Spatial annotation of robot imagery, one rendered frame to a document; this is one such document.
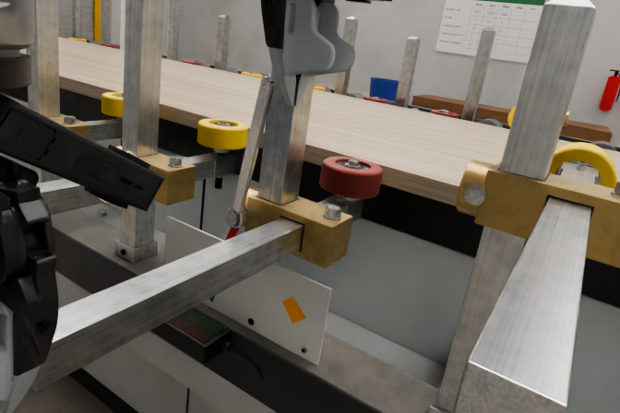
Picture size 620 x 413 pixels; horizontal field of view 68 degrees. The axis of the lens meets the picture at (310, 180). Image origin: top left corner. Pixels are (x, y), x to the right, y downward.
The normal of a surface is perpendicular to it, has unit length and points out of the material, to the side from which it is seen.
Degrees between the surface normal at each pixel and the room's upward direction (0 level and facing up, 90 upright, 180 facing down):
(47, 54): 90
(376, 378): 0
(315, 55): 93
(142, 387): 90
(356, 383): 0
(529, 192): 90
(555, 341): 0
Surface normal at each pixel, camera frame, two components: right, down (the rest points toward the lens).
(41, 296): 0.84, 0.14
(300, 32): -0.54, 0.22
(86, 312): 0.14, -0.95
